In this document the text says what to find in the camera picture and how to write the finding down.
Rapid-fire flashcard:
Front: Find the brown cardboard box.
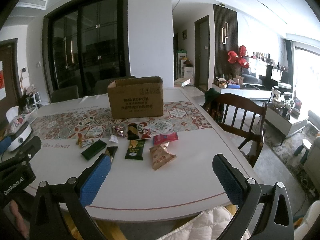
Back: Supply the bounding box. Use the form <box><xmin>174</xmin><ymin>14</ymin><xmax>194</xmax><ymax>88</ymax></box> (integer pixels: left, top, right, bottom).
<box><xmin>107</xmin><ymin>76</ymin><xmax>163</xmax><ymax>119</ymax></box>

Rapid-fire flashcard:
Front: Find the white tv cabinet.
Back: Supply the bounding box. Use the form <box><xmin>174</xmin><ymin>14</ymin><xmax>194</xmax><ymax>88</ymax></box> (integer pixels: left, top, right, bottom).
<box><xmin>212</xmin><ymin>84</ymin><xmax>272</xmax><ymax>101</ymax></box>

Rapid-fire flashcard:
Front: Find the floral tissue box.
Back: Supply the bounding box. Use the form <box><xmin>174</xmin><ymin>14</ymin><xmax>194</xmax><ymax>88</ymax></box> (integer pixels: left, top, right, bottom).
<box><xmin>5</xmin><ymin>106</ymin><xmax>30</xmax><ymax>135</ymax></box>

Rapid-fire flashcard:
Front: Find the patterned table runner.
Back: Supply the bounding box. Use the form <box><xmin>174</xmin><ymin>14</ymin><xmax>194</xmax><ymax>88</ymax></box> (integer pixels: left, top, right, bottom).
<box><xmin>31</xmin><ymin>101</ymin><xmax>211</xmax><ymax>140</ymax></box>

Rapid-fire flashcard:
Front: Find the black gold triangular packet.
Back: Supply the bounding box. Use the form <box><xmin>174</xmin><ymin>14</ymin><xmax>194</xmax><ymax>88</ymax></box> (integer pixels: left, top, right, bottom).
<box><xmin>105</xmin><ymin>146</ymin><xmax>118</xmax><ymax>162</ymax></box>

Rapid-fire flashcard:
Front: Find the dark upholstered chair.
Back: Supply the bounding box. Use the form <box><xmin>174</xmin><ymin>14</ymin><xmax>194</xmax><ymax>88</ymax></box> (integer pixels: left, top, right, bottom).
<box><xmin>51</xmin><ymin>86</ymin><xmax>79</xmax><ymax>103</ymax></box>

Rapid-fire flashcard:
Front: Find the small red snack packet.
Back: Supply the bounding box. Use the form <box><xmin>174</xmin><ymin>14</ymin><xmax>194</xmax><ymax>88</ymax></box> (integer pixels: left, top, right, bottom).
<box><xmin>141</xmin><ymin>128</ymin><xmax>151</xmax><ymax>139</ymax></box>

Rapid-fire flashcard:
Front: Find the pink red snack packet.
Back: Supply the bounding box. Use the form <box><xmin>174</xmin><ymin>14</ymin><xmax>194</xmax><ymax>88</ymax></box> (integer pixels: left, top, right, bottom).
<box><xmin>152</xmin><ymin>132</ymin><xmax>178</xmax><ymax>145</ymax></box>

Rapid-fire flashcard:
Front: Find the dark green snack packet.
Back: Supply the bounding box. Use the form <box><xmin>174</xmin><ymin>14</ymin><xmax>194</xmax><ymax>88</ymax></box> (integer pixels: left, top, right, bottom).
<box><xmin>125</xmin><ymin>139</ymin><xmax>145</xmax><ymax>161</ymax></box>

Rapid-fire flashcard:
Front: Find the orange wrapped snack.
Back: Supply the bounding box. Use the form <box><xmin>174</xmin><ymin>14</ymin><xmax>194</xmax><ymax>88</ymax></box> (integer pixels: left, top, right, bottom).
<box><xmin>76</xmin><ymin>137</ymin><xmax>94</xmax><ymax>148</ymax></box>

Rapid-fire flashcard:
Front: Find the person left hand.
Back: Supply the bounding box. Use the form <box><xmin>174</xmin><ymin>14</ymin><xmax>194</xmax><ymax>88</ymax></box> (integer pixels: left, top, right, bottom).
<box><xmin>9</xmin><ymin>200</ymin><xmax>28</xmax><ymax>238</ymax></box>

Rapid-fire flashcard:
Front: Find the tan paper snack bag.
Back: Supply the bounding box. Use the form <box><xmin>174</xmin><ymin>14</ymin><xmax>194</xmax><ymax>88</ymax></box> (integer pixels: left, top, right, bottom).
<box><xmin>149</xmin><ymin>141</ymin><xmax>177</xmax><ymax>170</ymax></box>

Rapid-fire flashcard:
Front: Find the red bow balloon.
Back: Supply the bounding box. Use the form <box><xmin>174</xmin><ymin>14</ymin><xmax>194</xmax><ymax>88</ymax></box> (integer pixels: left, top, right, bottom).
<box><xmin>227</xmin><ymin>46</ymin><xmax>249</xmax><ymax>69</ymax></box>

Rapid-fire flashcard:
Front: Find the white round appliance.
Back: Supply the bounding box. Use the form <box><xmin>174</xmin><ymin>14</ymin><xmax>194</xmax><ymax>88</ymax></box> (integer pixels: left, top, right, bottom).
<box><xmin>7</xmin><ymin>121</ymin><xmax>32</xmax><ymax>152</ymax></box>

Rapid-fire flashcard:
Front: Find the small white wrapped candy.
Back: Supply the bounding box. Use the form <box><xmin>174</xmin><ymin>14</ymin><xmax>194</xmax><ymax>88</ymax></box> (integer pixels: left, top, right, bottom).
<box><xmin>109</xmin><ymin>135</ymin><xmax>118</xmax><ymax>144</ymax></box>

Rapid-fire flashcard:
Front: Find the dark wooden chair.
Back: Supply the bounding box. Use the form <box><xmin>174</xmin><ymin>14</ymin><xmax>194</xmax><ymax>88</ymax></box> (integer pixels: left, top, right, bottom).
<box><xmin>215</xmin><ymin>93</ymin><xmax>267</xmax><ymax>167</ymax></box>

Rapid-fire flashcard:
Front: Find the brown bar clear wrapper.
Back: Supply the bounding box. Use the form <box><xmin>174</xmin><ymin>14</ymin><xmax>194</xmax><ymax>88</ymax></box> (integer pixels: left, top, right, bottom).
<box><xmin>112</xmin><ymin>124</ymin><xmax>127</xmax><ymax>138</ymax></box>

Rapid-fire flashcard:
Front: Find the black rectangular snack bar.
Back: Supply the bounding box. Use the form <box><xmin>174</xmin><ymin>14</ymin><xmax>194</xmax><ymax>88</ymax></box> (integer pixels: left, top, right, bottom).
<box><xmin>81</xmin><ymin>140</ymin><xmax>107</xmax><ymax>160</ymax></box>

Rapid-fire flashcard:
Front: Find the dark green garment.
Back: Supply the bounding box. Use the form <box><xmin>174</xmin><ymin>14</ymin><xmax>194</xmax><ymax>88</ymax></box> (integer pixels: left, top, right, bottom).
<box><xmin>202</xmin><ymin>88</ymin><xmax>224</xmax><ymax>114</ymax></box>

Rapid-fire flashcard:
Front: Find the white quilted jacket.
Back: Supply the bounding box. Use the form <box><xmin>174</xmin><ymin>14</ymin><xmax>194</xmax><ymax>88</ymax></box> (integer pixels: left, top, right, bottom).
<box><xmin>159</xmin><ymin>204</ymin><xmax>238</xmax><ymax>240</ymax></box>

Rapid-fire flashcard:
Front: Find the black gold snack packet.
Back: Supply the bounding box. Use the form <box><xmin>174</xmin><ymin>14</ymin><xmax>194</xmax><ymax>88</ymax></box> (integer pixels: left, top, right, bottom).
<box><xmin>127</xmin><ymin>123</ymin><xmax>140</xmax><ymax>140</ymax></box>

